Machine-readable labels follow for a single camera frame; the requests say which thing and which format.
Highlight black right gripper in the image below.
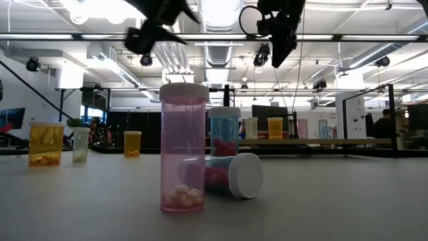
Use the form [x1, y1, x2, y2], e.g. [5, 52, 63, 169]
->
[257, 0, 307, 69]

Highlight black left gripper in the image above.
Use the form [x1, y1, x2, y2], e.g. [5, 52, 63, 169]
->
[125, 0, 201, 56]

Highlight orange pill bottle white cap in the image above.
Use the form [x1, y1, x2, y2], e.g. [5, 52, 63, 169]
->
[267, 116, 284, 140]
[123, 131, 142, 158]
[27, 120, 67, 167]

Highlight small pink pill bottle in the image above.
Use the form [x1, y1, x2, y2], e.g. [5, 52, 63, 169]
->
[297, 118, 308, 140]

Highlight green pill bottle white cap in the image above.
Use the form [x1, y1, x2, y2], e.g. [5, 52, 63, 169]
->
[246, 116, 259, 140]
[72, 127, 91, 165]

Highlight blue pill bottle red pills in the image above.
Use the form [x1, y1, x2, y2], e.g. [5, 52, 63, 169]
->
[207, 106, 241, 157]
[204, 153, 264, 201]

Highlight wooden shelf board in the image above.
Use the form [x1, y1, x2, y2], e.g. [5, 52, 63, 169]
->
[239, 138, 393, 147]

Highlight black background monitor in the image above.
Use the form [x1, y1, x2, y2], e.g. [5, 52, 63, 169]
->
[407, 102, 428, 132]
[251, 104, 290, 133]

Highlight black overhead beam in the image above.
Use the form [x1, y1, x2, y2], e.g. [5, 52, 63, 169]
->
[0, 32, 428, 43]

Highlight person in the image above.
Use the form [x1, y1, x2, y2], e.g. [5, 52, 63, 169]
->
[372, 108, 395, 140]

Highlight small green background plant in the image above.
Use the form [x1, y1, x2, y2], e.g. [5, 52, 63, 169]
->
[65, 117, 84, 130]

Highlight grey table mat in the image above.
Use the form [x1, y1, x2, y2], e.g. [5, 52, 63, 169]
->
[0, 152, 428, 241]

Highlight blue screen monitor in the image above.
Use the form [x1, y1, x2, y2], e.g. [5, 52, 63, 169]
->
[0, 107, 26, 131]

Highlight silver ceiling duct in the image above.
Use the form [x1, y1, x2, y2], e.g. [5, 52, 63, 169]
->
[197, 0, 245, 86]

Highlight black background metal frame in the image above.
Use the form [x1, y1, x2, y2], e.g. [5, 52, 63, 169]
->
[55, 85, 392, 123]

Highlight black aluminium table frame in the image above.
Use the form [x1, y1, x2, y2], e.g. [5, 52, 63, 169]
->
[0, 145, 428, 159]

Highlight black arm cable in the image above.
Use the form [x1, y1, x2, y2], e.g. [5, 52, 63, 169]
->
[0, 59, 111, 148]

